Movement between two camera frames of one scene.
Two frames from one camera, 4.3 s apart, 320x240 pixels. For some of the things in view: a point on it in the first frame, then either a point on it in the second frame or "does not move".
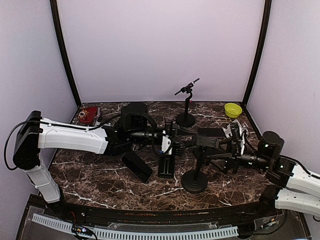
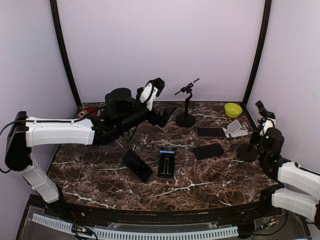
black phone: x=137 y=165 does not move
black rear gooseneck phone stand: x=186 y=119 does not move
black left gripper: x=176 y=145 to x=155 y=120
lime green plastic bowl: x=232 y=110 does not move
